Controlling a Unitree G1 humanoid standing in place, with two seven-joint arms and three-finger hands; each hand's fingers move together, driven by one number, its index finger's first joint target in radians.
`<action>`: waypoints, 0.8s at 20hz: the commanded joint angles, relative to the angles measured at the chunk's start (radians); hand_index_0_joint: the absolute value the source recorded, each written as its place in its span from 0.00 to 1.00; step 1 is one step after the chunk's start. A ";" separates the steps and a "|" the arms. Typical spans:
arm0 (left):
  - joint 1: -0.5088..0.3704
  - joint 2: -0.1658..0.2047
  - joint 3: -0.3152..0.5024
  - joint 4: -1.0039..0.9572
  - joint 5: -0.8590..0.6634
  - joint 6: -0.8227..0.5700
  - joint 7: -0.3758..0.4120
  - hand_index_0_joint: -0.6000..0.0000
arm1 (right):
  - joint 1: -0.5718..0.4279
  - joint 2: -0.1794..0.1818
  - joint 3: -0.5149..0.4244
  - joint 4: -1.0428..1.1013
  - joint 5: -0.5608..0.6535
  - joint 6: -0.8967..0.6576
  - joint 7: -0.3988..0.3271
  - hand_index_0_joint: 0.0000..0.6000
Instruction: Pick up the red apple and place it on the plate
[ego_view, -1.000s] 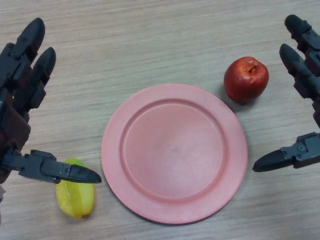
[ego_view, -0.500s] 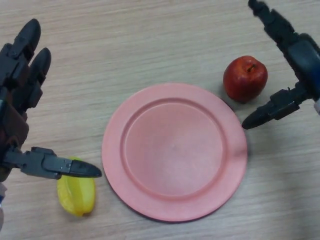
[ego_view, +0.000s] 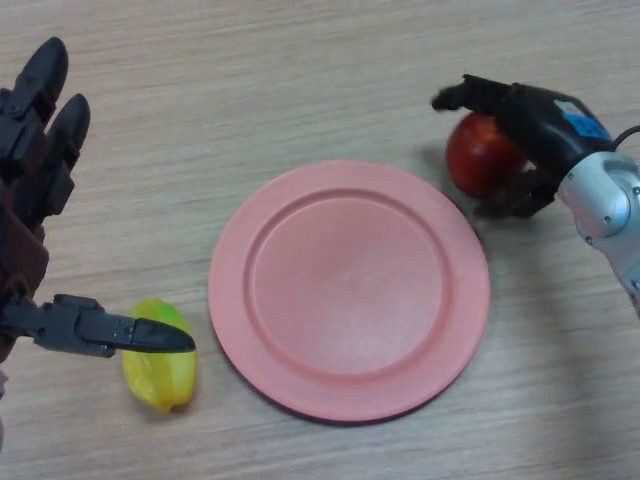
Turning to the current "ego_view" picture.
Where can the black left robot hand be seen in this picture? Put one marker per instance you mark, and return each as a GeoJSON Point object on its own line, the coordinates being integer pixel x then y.
{"type": "Point", "coordinates": [30, 165]}

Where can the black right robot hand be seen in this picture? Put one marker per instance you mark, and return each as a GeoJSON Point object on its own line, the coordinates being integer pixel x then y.
{"type": "Point", "coordinates": [545, 135]}

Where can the yellow starfruit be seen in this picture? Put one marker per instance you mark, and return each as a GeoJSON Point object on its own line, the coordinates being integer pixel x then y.
{"type": "Point", "coordinates": [160, 377]}

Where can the red apple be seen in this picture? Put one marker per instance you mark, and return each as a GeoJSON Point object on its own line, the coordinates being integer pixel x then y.
{"type": "Point", "coordinates": [480, 157]}

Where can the pink round plate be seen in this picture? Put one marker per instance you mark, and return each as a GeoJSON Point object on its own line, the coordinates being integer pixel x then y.
{"type": "Point", "coordinates": [349, 291]}

